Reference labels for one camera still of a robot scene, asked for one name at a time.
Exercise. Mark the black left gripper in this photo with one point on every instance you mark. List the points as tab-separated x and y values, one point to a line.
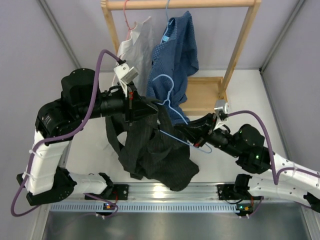
130	100

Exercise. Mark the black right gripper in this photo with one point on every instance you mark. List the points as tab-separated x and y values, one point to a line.
192	131

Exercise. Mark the light blue hanger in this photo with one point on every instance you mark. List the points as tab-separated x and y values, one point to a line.
168	101

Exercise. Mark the dark pinstriped shirt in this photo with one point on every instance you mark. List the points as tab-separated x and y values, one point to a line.
151	148

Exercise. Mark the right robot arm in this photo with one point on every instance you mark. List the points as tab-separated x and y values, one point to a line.
267	174

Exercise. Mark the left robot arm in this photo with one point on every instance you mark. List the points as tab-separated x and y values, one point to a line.
50	182

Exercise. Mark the white shirt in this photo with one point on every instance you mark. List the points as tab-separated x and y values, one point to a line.
137	52

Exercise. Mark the blue checked shirt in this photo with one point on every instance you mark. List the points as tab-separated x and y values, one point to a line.
176	56

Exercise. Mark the pink hanger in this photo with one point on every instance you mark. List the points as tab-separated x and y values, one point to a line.
129	28

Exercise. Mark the blue hanger under blue shirt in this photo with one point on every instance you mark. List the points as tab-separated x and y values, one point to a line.
167	12

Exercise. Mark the wooden clothes rack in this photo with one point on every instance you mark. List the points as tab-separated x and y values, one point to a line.
202	92

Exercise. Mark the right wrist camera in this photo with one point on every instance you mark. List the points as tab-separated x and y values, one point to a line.
221	110

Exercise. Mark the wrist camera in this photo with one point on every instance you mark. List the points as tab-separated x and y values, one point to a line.
221	110
125	75

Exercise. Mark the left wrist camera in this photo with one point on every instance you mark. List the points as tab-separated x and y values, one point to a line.
125	75

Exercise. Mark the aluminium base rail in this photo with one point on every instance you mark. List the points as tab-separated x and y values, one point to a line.
157	192

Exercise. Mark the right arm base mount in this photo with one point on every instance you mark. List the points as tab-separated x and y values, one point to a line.
226	192

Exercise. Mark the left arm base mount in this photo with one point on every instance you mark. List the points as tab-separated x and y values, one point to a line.
114	192

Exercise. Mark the perforated cable duct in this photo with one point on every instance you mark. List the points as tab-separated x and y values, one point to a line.
148	207

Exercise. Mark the aluminium frame post left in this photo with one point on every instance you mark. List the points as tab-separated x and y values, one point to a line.
44	6

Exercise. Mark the aluminium frame post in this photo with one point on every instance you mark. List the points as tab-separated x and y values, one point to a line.
44	6
282	34

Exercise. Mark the aluminium frame post right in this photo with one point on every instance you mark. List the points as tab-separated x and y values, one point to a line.
282	34

